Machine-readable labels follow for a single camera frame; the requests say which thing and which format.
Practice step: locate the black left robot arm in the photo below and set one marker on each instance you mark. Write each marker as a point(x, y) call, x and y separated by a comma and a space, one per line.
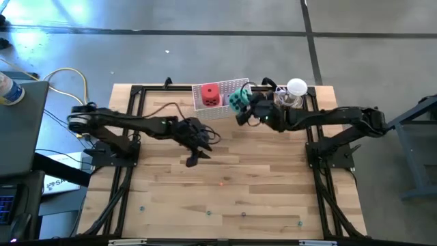
point(136, 123)

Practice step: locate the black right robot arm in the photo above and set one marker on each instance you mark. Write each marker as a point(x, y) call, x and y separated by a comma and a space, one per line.
point(334, 116)

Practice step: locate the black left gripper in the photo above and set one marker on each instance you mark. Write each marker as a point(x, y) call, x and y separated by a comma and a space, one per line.
point(189, 133)

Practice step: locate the white plastic bottle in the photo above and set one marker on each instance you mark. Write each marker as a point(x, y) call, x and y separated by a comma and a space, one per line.
point(10, 90)

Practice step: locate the large red foam die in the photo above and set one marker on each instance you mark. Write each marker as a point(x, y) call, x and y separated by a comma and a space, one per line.
point(210, 95)

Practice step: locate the backlit black keyboard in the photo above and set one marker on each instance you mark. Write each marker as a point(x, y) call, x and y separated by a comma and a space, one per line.
point(7, 208)

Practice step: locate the blue grey metal stand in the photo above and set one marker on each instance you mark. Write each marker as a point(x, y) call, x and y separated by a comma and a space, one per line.
point(406, 117)

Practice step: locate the white mushroom table lamp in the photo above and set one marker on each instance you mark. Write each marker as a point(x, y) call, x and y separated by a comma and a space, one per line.
point(297, 87)

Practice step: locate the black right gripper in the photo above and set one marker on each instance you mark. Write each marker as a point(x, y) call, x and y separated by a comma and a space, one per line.
point(268, 112)

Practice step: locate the white printed box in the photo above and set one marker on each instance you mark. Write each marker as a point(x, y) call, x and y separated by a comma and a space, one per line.
point(61, 184)

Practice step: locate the black aluminium table frame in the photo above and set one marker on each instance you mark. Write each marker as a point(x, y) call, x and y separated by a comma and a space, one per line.
point(164, 88)

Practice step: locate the white table edge bracket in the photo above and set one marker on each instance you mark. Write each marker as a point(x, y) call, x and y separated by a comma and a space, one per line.
point(126, 242)
point(317, 243)

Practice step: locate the dark grey side desk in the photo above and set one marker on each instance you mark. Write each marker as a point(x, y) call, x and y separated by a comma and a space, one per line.
point(20, 130)

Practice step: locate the white perforated basket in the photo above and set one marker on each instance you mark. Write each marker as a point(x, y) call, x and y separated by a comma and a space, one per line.
point(211, 113)

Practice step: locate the black computer mouse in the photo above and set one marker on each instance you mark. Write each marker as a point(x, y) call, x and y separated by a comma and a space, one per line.
point(20, 225)

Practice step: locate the large green foam die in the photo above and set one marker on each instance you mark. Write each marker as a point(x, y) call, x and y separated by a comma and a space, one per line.
point(237, 100)

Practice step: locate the black frame clamp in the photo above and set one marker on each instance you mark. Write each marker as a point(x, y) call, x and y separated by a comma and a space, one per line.
point(269, 81)
point(167, 82)

